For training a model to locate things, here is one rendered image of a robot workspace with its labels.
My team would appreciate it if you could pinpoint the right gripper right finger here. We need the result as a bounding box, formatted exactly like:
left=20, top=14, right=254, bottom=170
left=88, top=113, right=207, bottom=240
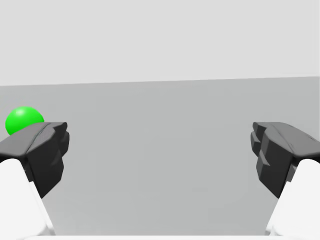
left=250, top=121, right=320, bottom=237

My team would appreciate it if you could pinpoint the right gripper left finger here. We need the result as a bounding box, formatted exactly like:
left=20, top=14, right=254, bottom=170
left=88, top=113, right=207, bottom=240
left=0, top=121, right=71, bottom=237

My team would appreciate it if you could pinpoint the green ball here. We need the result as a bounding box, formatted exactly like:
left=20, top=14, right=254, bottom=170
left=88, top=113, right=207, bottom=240
left=5, top=106, right=45, bottom=137

